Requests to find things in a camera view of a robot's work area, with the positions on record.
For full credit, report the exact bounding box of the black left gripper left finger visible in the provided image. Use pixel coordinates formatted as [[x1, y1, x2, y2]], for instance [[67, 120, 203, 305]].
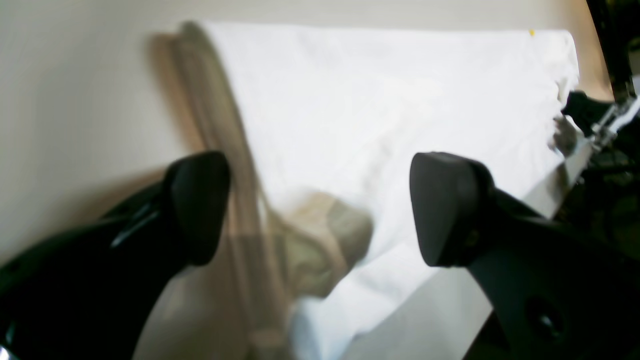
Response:
[[0, 151, 231, 360]]

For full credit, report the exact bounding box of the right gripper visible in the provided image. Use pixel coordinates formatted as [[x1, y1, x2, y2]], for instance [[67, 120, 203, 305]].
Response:
[[562, 90, 617, 138]]

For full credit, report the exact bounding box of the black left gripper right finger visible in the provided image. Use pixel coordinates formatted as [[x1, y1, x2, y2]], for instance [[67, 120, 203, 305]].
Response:
[[409, 152, 640, 360]]

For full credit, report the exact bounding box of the white printed T-shirt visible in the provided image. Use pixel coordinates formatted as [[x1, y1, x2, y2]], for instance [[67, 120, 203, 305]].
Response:
[[173, 21, 579, 360]]

